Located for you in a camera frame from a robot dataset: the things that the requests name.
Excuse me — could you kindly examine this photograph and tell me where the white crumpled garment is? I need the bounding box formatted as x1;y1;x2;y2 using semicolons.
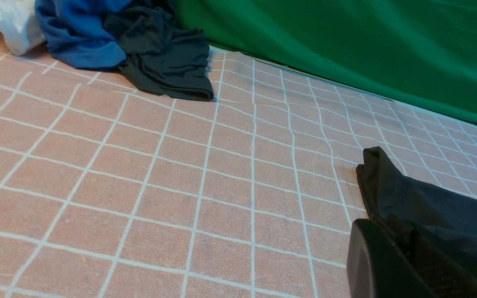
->
0;0;45;56

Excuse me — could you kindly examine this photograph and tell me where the green backdrop cloth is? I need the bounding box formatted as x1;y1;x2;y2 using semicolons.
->
175;0;477;125

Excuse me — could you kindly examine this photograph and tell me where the pink grid tablecloth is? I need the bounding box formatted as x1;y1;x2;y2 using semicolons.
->
0;36;477;298

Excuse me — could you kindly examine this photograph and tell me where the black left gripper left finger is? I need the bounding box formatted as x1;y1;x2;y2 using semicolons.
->
346;219;437;298

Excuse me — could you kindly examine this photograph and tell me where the blue crumpled garment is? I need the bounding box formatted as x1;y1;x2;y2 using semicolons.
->
34;0;131;70

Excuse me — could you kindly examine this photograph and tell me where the dark gray long-sleeve shirt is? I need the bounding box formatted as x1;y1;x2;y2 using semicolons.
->
356;147;477;259

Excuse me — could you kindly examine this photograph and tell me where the dark crumpled garment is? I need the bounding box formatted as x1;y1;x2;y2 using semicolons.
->
102;0;214;101

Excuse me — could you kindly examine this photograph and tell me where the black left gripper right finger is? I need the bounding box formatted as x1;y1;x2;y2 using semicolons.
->
377;216;477;298

